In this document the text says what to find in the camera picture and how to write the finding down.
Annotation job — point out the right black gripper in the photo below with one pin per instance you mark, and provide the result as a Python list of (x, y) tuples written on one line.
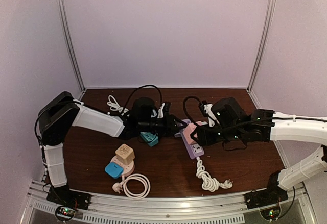
[(205, 138)]

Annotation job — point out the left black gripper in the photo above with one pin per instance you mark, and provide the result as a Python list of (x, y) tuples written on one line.
[(169, 128)]

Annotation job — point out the pink cube socket adapter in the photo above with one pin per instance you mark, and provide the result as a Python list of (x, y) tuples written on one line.
[(188, 130)]

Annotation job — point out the purple power strip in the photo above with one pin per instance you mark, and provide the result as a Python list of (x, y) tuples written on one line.
[(195, 150)]

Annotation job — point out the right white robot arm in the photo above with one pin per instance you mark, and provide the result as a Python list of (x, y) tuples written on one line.
[(268, 125)]

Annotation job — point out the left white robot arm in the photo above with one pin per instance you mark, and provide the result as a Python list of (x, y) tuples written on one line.
[(63, 112)]

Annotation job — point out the teal power strip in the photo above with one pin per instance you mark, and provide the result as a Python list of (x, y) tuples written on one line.
[(150, 139)]

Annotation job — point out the beige cube adapter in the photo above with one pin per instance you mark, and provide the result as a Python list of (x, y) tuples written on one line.
[(125, 154)]

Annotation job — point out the round pink white power strip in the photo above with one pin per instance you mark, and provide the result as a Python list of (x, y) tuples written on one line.
[(128, 169)]

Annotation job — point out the blue square adapter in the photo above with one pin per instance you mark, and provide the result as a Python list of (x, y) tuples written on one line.
[(114, 170)]

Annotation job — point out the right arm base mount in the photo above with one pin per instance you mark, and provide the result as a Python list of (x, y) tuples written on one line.
[(268, 202)]

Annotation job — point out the right aluminium frame post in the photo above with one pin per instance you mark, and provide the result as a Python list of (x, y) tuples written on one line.
[(262, 44)]

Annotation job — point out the aluminium frame post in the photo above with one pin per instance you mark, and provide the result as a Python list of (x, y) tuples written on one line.
[(262, 44), (69, 45)]

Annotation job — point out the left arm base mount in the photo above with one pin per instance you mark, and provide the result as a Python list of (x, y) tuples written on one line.
[(71, 204)]

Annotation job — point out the aluminium front rail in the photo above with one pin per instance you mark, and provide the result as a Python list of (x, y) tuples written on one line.
[(226, 208)]

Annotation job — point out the left aluminium frame post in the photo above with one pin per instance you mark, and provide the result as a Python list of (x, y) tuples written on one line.
[(69, 45)]

